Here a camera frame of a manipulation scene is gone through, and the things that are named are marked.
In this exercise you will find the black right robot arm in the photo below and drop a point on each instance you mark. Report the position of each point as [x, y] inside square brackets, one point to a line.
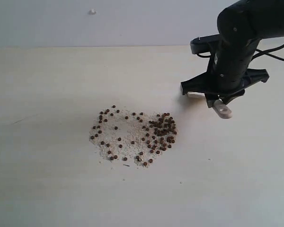
[241, 27]

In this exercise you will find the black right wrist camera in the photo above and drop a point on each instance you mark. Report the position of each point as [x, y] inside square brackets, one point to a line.
[205, 44]

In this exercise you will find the small white wall peg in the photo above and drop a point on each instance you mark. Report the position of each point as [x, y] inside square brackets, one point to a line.
[92, 12]

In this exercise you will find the pile of brown beads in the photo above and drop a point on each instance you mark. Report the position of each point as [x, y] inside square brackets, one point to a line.
[125, 135]

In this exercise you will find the wooden paint brush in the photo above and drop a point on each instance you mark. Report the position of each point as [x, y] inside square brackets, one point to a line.
[221, 109]

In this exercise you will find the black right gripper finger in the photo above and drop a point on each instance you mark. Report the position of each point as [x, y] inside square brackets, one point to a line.
[227, 99]
[210, 99]

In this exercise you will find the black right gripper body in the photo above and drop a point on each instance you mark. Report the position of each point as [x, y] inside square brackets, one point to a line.
[227, 71]

